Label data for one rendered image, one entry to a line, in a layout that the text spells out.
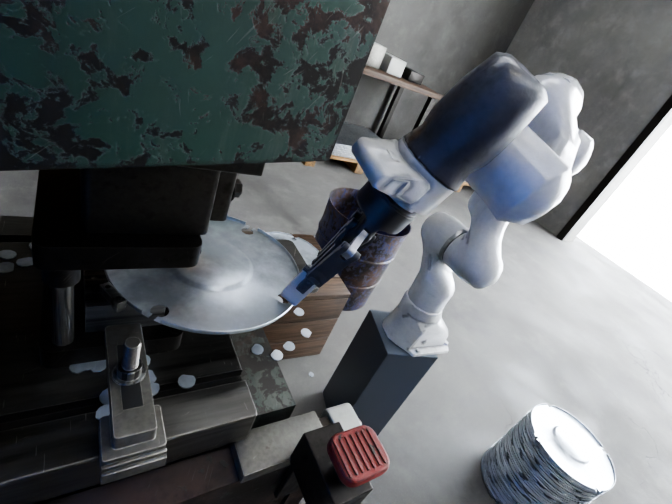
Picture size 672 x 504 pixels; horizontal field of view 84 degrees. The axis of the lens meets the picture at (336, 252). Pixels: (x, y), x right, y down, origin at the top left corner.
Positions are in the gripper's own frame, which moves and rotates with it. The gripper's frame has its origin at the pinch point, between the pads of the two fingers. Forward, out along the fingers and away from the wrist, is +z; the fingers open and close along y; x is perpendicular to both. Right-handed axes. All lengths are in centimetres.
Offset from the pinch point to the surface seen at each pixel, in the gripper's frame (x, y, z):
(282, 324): -15, 54, 59
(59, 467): 9.2, -28.7, 15.3
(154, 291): 15.2, -9.6, 9.3
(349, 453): -15.2, -17.7, 1.2
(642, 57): -154, 431, -164
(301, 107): 12.9, -16.3, -24.9
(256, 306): 3.2, -4.0, 5.2
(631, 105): -180, 416, -129
